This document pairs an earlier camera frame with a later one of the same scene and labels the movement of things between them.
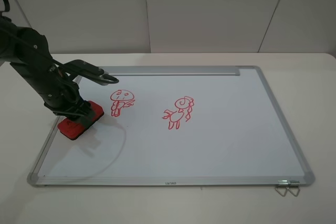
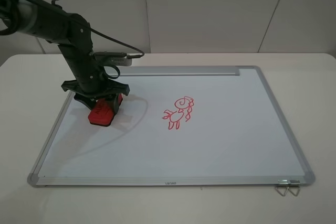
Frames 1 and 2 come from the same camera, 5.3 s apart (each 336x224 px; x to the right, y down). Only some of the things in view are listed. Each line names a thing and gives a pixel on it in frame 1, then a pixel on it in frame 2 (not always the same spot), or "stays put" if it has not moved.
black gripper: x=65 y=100 → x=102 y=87
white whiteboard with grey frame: x=179 y=126 stays put
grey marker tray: x=172 y=71 stays put
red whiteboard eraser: x=72 y=129 → x=102 y=113
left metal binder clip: x=282 y=183 stays put
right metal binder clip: x=294 y=184 stays put
